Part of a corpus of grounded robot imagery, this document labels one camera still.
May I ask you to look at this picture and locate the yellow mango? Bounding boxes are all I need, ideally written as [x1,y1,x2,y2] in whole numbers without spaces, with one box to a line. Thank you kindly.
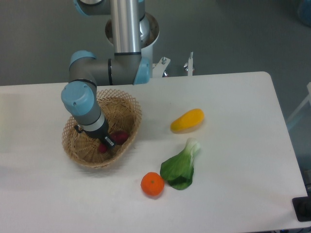
[170,108,205,133]

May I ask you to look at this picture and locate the orange mandarin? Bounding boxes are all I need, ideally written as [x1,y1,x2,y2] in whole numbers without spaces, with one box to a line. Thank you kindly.
[140,172,165,196]

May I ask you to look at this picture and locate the purple sweet potato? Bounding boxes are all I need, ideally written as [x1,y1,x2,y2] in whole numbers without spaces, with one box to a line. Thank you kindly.
[98,131,129,153]

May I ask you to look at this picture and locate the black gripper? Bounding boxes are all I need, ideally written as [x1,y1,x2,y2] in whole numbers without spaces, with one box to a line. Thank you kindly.
[74,120,117,149]

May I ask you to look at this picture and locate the green bok choy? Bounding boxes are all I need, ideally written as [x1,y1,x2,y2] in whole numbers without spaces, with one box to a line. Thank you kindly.
[160,138,201,190]

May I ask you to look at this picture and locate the woven wicker basket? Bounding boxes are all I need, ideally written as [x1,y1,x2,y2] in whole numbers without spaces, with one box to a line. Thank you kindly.
[62,89,142,168]

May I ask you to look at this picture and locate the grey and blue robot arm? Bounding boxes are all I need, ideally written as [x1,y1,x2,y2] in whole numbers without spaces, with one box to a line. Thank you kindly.
[61,0,151,148]

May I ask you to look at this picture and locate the white metal table clamp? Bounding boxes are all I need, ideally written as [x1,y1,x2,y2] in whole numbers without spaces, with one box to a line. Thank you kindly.
[183,51,195,76]

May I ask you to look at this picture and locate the black device at table corner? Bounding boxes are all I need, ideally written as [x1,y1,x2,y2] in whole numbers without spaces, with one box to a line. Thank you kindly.
[292,196,311,222]

